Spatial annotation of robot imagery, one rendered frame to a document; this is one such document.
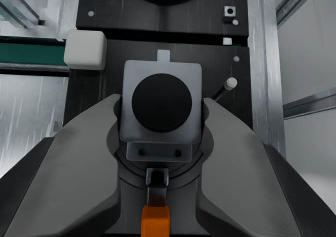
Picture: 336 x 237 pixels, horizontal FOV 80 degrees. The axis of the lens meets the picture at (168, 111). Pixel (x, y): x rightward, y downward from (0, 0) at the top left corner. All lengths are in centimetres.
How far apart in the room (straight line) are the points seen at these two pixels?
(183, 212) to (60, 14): 31
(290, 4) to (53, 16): 35
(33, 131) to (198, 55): 26
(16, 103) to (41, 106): 4
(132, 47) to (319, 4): 42
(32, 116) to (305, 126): 46
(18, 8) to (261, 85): 32
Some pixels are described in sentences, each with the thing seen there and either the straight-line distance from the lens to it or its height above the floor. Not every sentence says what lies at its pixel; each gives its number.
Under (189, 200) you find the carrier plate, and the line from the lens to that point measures 26.
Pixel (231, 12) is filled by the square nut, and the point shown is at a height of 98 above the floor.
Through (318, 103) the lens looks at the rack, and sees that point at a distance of 31.
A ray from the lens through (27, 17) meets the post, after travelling 34.
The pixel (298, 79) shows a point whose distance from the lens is 47.
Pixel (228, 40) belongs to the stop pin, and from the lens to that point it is 31.
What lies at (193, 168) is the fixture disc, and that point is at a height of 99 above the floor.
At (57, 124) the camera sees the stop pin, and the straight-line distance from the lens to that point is 29.
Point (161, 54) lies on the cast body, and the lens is 16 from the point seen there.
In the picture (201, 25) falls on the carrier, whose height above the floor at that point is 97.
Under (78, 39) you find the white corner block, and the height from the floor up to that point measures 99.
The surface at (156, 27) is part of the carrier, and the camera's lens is 30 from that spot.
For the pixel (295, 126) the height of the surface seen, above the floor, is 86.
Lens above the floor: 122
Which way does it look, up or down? 79 degrees down
